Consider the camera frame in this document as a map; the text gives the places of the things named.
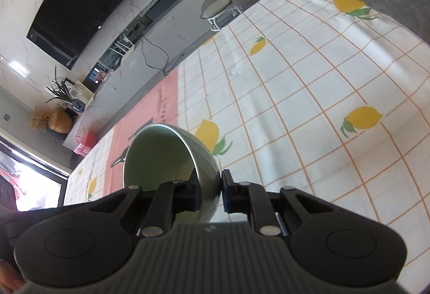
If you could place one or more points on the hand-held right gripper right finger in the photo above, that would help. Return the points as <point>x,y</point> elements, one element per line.
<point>227,193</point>

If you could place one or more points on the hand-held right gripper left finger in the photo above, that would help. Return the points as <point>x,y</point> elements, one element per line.
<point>188,196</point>

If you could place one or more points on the green ceramic bowl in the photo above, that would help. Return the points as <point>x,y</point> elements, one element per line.
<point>158,156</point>

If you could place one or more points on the pink storage box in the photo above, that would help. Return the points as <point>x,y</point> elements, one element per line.
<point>84,143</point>

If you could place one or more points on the printed checked tablecloth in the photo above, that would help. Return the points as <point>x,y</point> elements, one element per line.
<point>302,78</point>

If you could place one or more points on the golden round vase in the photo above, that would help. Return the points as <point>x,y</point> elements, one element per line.
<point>60,121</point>

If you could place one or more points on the white picture cards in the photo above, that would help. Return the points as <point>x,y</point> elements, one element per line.
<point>82,90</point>

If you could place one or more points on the glass sliding door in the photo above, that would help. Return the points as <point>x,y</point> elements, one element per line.
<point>30,176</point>

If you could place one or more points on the green plant in blue vase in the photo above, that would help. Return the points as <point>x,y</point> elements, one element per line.
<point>65,92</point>

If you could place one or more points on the white router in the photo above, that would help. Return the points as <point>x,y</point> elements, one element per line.
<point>123,45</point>

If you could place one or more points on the dried yellow flower bunch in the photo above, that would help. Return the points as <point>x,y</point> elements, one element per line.
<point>38,118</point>

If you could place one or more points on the grey marble media console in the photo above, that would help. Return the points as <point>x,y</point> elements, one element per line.
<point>188,21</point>

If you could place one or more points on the white stool with cushion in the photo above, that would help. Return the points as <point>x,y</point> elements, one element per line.
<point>216,6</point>

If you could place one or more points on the black wall television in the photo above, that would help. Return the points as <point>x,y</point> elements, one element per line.
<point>84,5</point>

